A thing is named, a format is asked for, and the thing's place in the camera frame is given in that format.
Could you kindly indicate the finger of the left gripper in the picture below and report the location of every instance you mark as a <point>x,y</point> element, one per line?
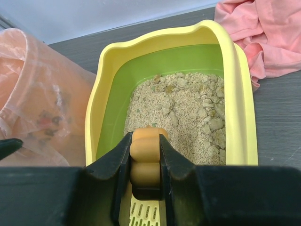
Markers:
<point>9,146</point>

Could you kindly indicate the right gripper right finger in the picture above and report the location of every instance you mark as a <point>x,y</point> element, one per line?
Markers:
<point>180,202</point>

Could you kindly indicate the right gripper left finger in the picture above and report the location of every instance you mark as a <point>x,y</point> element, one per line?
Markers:
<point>109,194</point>

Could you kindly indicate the orange litter scoop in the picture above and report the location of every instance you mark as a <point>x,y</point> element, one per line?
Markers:
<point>145,156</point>

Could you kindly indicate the bin with pink bag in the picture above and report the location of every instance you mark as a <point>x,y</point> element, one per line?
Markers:
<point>43,102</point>

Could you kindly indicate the yellow green litter box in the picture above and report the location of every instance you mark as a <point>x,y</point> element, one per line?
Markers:
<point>202,46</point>

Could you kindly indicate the cat litter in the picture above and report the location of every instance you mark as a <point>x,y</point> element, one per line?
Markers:
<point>190,107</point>

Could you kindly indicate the pink cloth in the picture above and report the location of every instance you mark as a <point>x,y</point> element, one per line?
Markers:
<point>268,31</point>

